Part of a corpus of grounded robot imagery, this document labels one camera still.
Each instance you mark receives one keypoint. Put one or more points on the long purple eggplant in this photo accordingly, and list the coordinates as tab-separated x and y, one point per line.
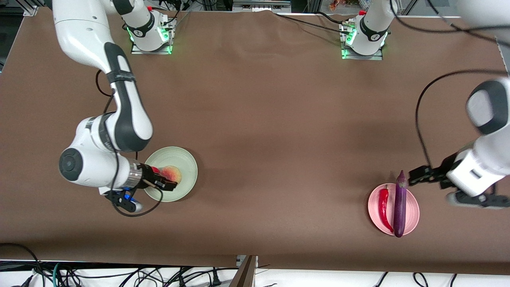
399	207

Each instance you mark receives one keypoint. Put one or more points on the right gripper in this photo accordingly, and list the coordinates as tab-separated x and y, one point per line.
149	176

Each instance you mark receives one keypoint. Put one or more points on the red chili pepper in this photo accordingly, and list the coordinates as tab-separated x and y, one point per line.
383	203

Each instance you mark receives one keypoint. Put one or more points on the aluminium profile beam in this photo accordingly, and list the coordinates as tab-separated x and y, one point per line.
245	275

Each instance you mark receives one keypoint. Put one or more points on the orange background object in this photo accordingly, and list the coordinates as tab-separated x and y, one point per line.
336	4

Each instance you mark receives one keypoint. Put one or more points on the grey metal box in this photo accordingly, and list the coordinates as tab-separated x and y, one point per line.
261	4

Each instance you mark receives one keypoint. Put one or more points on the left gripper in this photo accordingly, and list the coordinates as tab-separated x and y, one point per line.
443	169

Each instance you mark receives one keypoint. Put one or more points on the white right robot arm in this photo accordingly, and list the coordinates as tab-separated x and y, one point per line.
79	32

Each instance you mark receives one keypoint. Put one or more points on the pale green round plate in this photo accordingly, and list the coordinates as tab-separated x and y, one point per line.
185	159

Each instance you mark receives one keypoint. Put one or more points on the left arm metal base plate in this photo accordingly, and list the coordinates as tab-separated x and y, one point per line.
362	57

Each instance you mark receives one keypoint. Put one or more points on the aluminium frame corner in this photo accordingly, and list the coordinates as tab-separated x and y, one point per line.
30	10

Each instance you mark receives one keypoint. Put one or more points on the brown table cover sheet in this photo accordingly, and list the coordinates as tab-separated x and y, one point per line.
255	99

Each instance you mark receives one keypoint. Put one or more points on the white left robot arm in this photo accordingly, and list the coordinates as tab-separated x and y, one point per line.
374	24

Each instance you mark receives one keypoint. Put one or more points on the yellow pink peach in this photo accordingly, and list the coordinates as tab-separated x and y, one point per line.
173	174

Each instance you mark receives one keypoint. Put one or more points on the pink round plate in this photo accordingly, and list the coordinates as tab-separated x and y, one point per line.
412	207

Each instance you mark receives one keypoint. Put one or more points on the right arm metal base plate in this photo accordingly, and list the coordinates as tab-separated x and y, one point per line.
151	52

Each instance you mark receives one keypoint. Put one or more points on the red pomegranate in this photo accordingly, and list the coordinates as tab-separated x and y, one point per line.
156	170

